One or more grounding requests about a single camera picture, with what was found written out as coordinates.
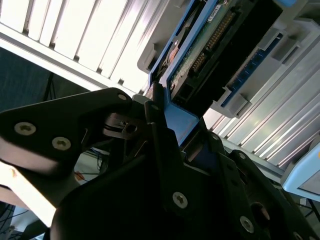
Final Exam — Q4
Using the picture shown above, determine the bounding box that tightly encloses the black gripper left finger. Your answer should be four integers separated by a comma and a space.
0, 81, 191, 223

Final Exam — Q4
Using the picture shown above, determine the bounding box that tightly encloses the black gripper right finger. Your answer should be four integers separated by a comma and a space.
196, 118, 320, 240

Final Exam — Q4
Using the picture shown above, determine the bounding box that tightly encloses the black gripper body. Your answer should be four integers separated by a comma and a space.
49, 154, 228, 240

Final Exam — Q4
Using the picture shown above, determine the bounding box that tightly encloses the hard disk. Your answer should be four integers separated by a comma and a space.
146, 0, 298, 167

